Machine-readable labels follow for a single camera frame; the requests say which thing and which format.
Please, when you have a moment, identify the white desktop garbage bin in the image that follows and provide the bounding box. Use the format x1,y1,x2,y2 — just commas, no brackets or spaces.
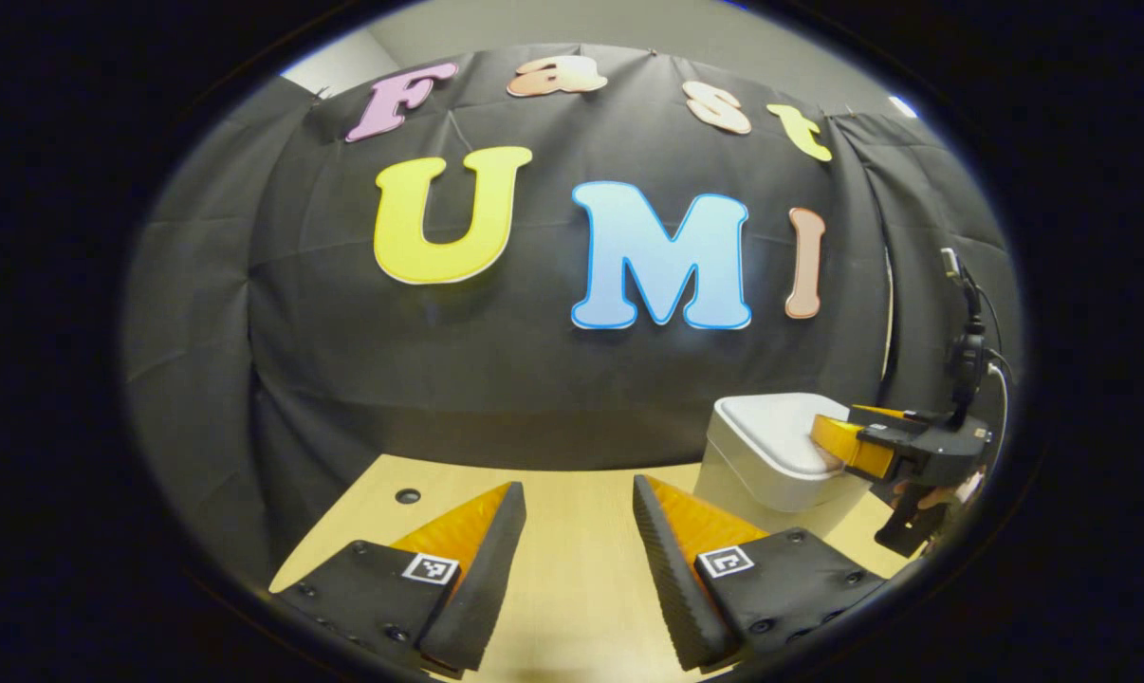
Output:
693,393,876,540

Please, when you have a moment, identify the black backdrop cloth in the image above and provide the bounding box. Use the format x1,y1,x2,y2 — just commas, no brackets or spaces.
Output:
121,43,1024,589

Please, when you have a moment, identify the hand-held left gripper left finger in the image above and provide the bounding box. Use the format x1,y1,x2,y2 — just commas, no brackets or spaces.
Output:
278,479,529,676

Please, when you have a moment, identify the wooden desktop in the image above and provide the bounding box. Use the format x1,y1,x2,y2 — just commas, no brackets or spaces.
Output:
268,453,914,683

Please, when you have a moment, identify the thin gripper cable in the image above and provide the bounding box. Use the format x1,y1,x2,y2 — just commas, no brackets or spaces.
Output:
980,285,1009,456

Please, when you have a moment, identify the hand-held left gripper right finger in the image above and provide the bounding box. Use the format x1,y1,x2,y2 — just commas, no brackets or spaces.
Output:
632,472,888,673

